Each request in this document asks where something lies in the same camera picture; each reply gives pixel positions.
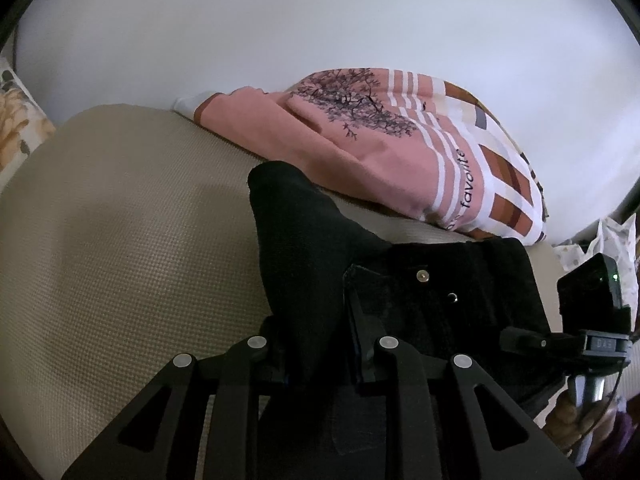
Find black pants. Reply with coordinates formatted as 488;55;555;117
246;160;569;461

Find person hand on handle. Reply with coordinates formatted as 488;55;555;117
542;390;617;454

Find white dotted crumpled cloth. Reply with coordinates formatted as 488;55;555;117
553;214;639;316

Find pink plaid folded blanket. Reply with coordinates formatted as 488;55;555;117
175;67;548;246

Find floral pillow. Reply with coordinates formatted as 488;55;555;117
0;58;55;191

